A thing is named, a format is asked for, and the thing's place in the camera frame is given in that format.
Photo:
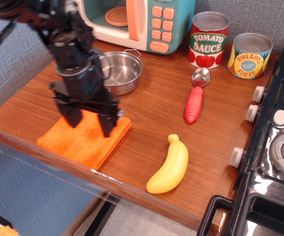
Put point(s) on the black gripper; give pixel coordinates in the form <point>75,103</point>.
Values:
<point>83,88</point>

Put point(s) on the orange towel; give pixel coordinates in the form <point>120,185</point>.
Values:
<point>85,144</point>

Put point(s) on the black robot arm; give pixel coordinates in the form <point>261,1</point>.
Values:
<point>69,39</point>

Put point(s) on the small steel pot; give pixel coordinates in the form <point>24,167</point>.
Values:
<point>122,71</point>

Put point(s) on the clear acrylic table guard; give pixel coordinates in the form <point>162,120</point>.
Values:
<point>35,180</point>

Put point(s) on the yellow toy banana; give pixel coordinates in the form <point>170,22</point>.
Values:
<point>173,169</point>

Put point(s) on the teal toy microwave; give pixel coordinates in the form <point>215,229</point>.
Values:
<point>156,26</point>

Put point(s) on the orange object bottom left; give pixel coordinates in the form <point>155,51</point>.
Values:
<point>8,231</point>

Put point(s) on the tomato sauce can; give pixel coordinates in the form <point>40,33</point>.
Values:
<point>207,39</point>

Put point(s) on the pineapple slices can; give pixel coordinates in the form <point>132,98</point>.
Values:
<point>249,55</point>

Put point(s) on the black toy stove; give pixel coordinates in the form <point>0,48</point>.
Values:
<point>257,208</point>

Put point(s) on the red handled metal spoon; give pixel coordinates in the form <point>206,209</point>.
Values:
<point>200,78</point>

